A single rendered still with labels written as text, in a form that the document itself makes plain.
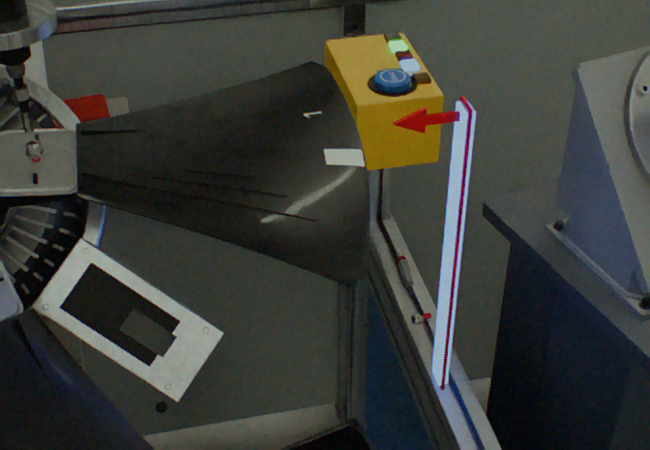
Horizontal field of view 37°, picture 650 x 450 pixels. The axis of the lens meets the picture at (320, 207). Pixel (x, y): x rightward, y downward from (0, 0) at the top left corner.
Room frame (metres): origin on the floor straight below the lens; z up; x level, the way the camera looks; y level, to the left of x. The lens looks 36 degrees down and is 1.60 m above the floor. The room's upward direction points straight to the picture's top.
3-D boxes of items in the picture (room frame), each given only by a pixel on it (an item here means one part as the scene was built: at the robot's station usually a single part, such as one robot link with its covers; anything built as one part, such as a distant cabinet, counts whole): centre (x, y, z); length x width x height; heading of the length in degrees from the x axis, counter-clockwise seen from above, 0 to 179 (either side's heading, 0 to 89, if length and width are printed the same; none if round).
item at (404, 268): (0.86, -0.10, 0.87); 0.08 x 0.01 x 0.01; 7
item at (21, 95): (0.62, 0.22, 1.24); 0.01 x 0.01 x 0.05
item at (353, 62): (0.98, -0.07, 1.02); 0.16 x 0.10 x 0.11; 12
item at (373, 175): (0.98, -0.07, 0.92); 0.03 x 0.03 x 0.12; 12
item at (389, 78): (0.94, -0.08, 1.08); 0.04 x 0.04 x 0.02
